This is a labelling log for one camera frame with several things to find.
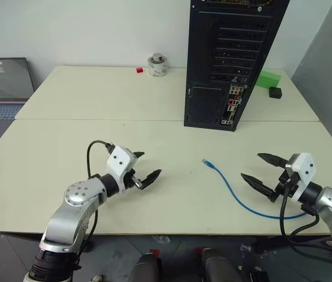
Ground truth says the blue ethernet cable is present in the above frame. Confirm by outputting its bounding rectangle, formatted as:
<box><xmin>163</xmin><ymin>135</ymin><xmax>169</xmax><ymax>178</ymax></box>
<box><xmin>201</xmin><ymin>158</ymin><xmax>332</xmax><ymax>220</ymax></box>

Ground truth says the green block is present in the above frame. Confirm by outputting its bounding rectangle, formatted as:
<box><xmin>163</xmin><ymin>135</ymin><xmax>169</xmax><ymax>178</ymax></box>
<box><xmin>254</xmin><ymin>70</ymin><xmax>282</xmax><ymax>89</ymax></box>

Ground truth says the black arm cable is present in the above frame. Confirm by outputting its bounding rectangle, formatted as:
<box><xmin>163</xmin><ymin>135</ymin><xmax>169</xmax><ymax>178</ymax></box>
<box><xmin>77</xmin><ymin>140</ymin><xmax>115</xmax><ymax>252</ymax></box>
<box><xmin>279</xmin><ymin>179</ymin><xmax>332</xmax><ymax>267</ymax></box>

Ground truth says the white tape roll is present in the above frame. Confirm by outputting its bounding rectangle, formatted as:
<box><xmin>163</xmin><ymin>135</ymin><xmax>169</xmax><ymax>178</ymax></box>
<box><xmin>147</xmin><ymin>56</ymin><xmax>169</xmax><ymax>78</ymax></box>

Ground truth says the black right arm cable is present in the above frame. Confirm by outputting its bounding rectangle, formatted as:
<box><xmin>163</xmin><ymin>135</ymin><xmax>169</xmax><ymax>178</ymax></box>
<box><xmin>279</xmin><ymin>179</ymin><xmax>332</xmax><ymax>267</ymax></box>

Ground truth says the black computer tower case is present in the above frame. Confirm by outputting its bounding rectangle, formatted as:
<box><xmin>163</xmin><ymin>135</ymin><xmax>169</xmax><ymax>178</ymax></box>
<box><xmin>183</xmin><ymin>0</ymin><xmax>290</xmax><ymax>132</ymax></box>

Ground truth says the dark rounded shape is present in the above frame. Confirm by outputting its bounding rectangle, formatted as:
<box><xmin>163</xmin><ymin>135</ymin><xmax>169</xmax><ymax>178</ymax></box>
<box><xmin>128</xmin><ymin>251</ymin><xmax>164</xmax><ymax>282</ymax></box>
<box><xmin>200</xmin><ymin>247</ymin><xmax>243</xmax><ymax>282</ymax></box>

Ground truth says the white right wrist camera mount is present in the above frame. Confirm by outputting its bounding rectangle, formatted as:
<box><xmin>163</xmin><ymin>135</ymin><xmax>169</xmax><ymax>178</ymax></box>
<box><xmin>285</xmin><ymin>152</ymin><xmax>318</xmax><ymax>203</ymax></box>

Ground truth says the small black cube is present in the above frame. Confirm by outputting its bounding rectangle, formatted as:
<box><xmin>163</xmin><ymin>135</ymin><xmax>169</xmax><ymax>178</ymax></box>
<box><xmin>268</xmin><ymin>86</ymin><xmax>283</xmax><ymax>99</ymax></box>

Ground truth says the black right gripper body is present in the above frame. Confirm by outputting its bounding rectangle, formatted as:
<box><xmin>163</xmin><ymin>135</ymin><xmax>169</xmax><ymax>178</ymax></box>
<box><xmin>271</xmin><ymin>168</ymin><xmax>299</xmax><ymax>204</ymax></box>

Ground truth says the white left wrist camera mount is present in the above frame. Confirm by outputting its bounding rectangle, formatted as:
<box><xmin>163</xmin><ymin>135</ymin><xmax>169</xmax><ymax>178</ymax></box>
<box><xmin>106</xmin><ymin>145</ymin><xmax>138</xmax><ymax>193</ymax></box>

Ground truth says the grey partition panel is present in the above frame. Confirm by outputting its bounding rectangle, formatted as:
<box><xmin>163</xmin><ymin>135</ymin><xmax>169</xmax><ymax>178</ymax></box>
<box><xmin>290</xmin><ymin>0</ymin><xmax>332</xmax><ymax>166</ymax></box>

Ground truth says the grey laptop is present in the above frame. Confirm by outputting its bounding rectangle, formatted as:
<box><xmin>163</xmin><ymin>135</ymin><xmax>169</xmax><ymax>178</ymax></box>
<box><xmin>0</xmin><ymin>57</ymin><xmax>36</xmax><ymax>139</ymax></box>

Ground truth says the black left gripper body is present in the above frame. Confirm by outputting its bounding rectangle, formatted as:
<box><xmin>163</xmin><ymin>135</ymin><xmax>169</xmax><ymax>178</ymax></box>
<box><xmin>123</xmin><ymin>169</ymin><xmax>144</xmax><ymax>192</ymax></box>

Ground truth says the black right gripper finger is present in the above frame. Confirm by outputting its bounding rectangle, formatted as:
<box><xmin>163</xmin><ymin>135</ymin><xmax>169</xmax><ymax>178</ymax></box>
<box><xmin>240</xmin><ymin>173</ymin><xmax>276</xmax><ymax>201</ymax></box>
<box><xmin>257</xmin><ymin>152</ymin><xmax>288</xmax><ymax>169</ymax></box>

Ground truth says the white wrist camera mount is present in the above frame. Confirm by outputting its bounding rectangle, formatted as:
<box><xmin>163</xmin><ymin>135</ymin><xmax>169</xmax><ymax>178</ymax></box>
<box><xmin>106</xmin><ymin>145</ymin><xmax>138</xmax><ymax>193</ymax></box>
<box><xmin>285</xmin><ymin>152</ymin><xmax>318</xmax><ymax>203</ymax></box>

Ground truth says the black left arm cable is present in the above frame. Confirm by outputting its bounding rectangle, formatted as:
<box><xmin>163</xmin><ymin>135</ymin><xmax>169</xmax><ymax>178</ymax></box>
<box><xmin>77</xmin><ymin>140</ymin><xmax>115</xmax><ymax>252</ymax></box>

